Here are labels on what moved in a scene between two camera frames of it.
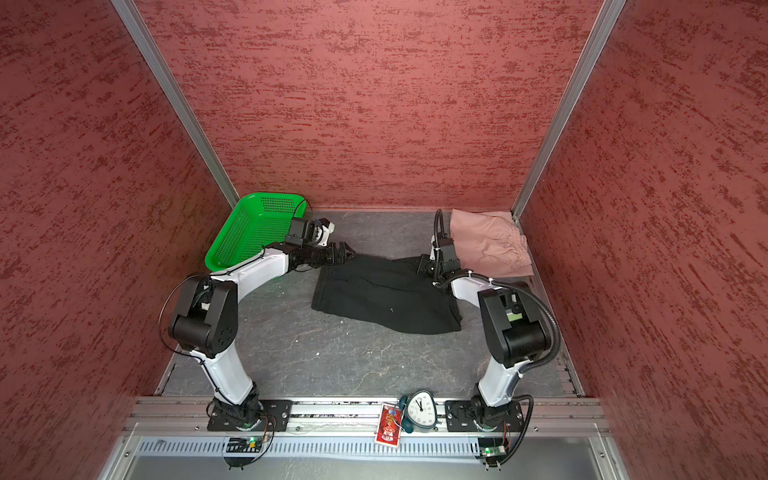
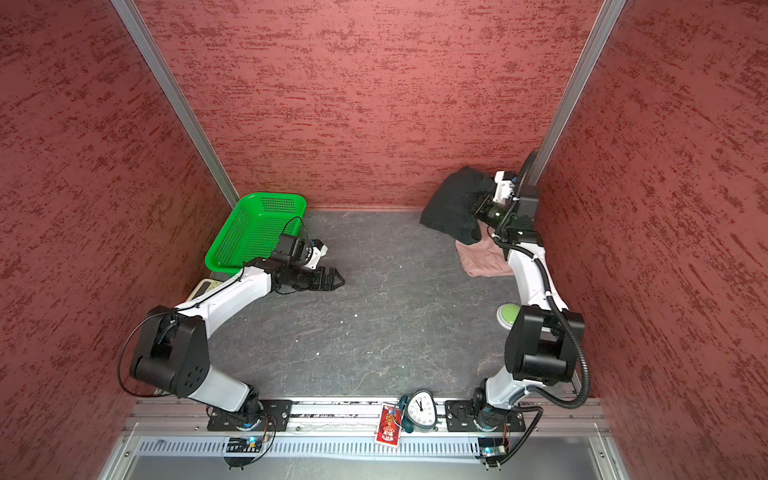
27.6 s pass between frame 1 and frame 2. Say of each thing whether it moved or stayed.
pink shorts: stayed
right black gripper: moved
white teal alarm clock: stayed
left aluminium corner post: stayed
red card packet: stayed
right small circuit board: stayed
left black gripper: moved
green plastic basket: stayed
